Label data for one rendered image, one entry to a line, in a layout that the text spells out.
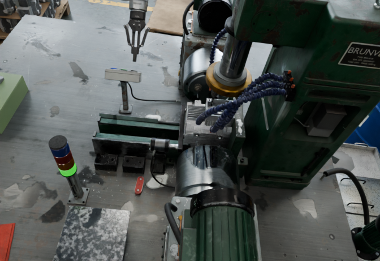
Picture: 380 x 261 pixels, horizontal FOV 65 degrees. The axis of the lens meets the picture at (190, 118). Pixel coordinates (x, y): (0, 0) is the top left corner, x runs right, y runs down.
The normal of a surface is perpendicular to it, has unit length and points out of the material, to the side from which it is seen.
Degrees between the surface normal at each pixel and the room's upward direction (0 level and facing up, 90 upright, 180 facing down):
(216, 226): 23
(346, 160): 7
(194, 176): 32
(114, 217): 0
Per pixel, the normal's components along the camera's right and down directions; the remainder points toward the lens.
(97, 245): 0.11, -0.64
